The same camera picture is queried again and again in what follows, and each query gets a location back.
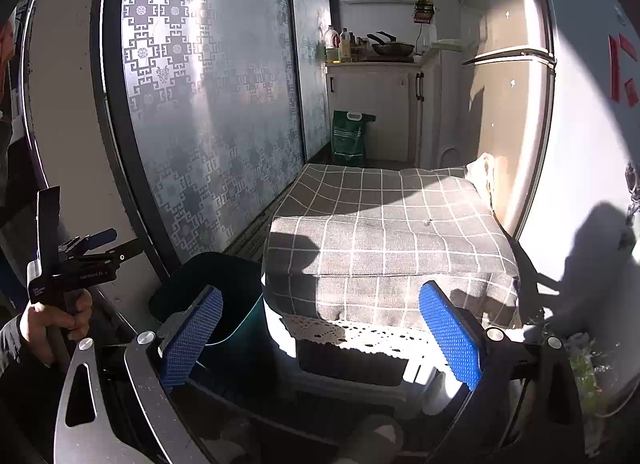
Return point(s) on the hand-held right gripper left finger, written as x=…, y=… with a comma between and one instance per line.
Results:
x=192, y=339

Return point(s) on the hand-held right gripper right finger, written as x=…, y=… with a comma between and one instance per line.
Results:
x=450, y=334

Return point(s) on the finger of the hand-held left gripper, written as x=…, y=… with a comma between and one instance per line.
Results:
x=102, y=234
x=122, y=250

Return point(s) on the dark green trash bin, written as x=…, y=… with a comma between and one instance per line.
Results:
x=235, y=289

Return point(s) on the person's left forearm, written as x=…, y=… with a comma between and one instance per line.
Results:
x=15, y=369

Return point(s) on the person's left hand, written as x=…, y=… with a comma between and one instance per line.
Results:
x=37, y=324

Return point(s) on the white plastic stool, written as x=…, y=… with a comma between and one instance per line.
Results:
x=360, y=396

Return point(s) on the white lace cloth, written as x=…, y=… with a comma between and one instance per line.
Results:
x=340, y=331

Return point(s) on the grey checked cloth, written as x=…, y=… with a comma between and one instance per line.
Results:
x=375, y=224

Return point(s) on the green leafy plant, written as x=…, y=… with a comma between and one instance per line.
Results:
x=587, y=374

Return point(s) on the patterned frosted glass door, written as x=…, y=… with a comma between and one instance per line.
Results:
x=312, y=68
x=200, y=93

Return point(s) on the green printed bag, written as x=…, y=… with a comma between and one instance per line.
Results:
x=347, y=141

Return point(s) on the silver refrigerator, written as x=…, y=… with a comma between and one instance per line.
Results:
x=505, y=108

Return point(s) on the white cabinet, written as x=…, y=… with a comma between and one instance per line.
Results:
x=370, y=93

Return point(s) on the dark frying pan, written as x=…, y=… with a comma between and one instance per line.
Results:
x=395, y=49

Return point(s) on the small dark bottle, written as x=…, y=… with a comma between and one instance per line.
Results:
x=361, y=45

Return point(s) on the yellow oil bottle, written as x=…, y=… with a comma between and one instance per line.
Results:
x=346, y=46

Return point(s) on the wall spice rack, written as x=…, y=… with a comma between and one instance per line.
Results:
x=423, y=11

